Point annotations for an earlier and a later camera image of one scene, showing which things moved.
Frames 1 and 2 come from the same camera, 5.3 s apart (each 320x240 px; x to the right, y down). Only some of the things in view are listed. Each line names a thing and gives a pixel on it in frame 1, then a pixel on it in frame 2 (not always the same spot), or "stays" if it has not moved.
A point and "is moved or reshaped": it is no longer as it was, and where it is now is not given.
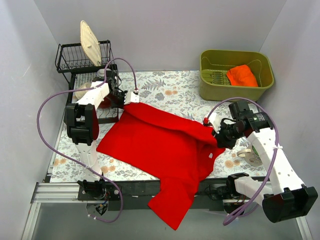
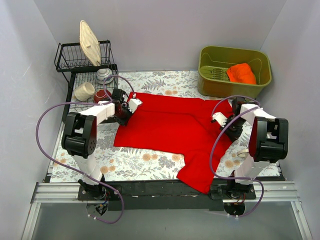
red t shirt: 154,142 is moved or reshaped
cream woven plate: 90,43 stays
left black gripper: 120,97 to 121,118
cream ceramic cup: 79,94 stays
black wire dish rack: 89,83 stays
